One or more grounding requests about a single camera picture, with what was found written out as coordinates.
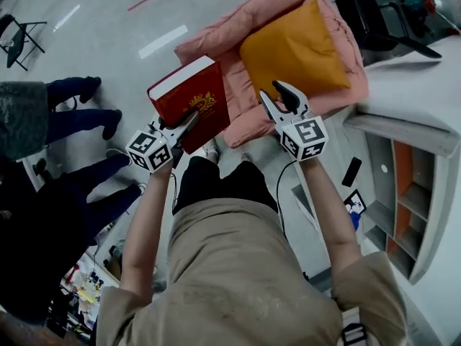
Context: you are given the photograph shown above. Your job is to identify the black phone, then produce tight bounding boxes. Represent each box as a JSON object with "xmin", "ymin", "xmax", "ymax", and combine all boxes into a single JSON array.
[{"xmin": 341, "ymin": 156, "xmax": 363, "ymax": 188}]

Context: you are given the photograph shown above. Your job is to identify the white orange shelf unit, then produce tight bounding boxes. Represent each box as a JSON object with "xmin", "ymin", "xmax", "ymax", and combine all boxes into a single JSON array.
[{"xmin": 344, "ymin": 113, "xmax": 453, "ymax": 286}]

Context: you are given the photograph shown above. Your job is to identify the black folding chair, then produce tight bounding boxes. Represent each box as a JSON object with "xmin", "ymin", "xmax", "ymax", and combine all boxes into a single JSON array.
[{"xmin": 0, "ymin": 13, "xmax": 48, "ymax": 72}]

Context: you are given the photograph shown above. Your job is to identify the person's black shorts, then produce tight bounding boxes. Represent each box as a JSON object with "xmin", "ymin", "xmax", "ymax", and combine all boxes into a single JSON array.
[{"xmin": 171, "ymin": 156, "xmax": 279, "ymax": 216}]

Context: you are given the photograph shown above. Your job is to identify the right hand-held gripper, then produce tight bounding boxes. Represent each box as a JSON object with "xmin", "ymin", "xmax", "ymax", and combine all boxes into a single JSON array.
[{"xmin": 259, "ymin": 79, "xmax": 329, "ymax": 162}]

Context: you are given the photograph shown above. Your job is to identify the cluttered white table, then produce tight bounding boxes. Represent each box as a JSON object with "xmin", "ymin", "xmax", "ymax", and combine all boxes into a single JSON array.
[{"xmin": 59, "ymin": 243, "xmax": 122, "ymax": 342}]

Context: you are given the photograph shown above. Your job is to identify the person's right forearm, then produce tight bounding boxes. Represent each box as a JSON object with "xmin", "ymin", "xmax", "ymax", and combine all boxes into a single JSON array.
[{"xmin": 298, "ymin": 156, "xmax": 363, "ymax": 277}]

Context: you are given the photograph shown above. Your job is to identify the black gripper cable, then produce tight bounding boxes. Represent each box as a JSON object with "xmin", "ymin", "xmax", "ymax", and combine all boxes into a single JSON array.
[
  {"xmin": 275, "ymin": 159, "xmax": 300, "ymax": 226},
  {"xmin": 169, "ymin": 171, "xmax": 181, "ymax": 212}
]

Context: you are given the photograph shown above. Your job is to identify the pink armchair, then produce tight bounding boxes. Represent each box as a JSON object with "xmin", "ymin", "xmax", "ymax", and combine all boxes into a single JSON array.
[{"xmin": 174, "ymin": 0, "xmax": 370, "ymax": 149}]

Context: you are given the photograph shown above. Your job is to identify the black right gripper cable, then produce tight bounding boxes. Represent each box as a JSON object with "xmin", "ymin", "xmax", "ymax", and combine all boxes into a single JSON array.
[{"xmin": 275, "ymin": 159, "xmax": 300, "ymax": 226}]

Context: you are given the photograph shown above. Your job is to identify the red book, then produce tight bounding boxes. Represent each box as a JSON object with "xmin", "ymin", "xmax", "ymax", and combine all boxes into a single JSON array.
[{"xmin": 146, "ymin": 55, "xmax": 231, "ymax": 155}]

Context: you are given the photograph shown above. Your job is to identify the printed marker card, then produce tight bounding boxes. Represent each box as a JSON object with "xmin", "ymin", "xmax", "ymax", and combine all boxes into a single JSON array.
[{"xmin": 343, "ymin": 188, "xmax": 367, "ymax": 216}]

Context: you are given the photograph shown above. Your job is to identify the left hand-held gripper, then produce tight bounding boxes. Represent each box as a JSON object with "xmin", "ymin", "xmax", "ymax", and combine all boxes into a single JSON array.
[{"xmin": 125, "ymin": 110, "xmax": 200, "ymax": 174}]

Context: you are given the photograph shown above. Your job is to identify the person's beige shirt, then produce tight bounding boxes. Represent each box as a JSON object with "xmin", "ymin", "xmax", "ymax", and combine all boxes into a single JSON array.
[{"xmin": 95, "ymin": 197, "xmax": 410, "ymax": 346}]

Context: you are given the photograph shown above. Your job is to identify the person's left forearm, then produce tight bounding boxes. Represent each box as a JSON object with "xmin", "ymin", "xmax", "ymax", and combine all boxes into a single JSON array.
[{"xmin": 120, "ymin": 160, "xmax": 177, "ymax": 297}]

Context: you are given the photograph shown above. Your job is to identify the black white strap buckle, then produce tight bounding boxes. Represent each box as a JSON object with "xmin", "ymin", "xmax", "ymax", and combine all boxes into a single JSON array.
[{"xmin": 340, "ymin": 322, "xmax": 368, "ymax": 346}]

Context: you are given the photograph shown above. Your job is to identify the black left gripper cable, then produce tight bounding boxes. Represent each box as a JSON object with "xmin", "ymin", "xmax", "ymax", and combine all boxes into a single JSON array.
[{"xmin": 169, "ymin": 171, "xmax": 181, "ymax": 212}]

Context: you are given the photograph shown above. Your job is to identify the black office chair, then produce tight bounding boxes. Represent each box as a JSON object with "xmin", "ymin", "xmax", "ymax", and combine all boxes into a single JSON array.
[{"xmin": 331, "ymin": 0, "xmax": 443, "ymax": 61}]

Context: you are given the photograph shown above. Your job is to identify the orange cushion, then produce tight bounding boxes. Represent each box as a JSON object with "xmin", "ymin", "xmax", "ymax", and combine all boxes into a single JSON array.
[{"xmin": 239, "ymin": 0, "xmax": 352, "ymax": 102}]

